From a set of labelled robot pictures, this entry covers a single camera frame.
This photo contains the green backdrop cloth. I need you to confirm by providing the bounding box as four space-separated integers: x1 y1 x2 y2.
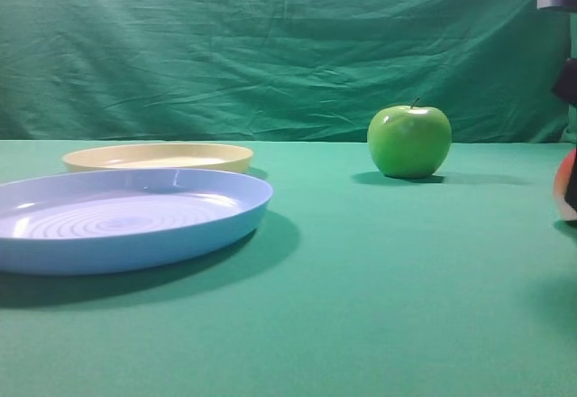
1 0 576 143

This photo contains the yellow plastic plate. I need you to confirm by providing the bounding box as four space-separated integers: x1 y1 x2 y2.
62 142 253 173

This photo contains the blue plastic plate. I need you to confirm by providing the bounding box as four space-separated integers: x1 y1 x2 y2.
1 169 273 276

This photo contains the green apple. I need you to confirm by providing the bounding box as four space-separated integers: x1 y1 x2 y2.
367 100 453 179

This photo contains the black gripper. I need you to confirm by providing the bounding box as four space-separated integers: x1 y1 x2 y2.
552 58 577 210

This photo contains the green table cloth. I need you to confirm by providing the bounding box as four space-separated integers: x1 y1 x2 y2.
1 142 576 396

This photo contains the round red-topped bread bun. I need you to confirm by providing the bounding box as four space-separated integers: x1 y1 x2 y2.
553 149 576 222

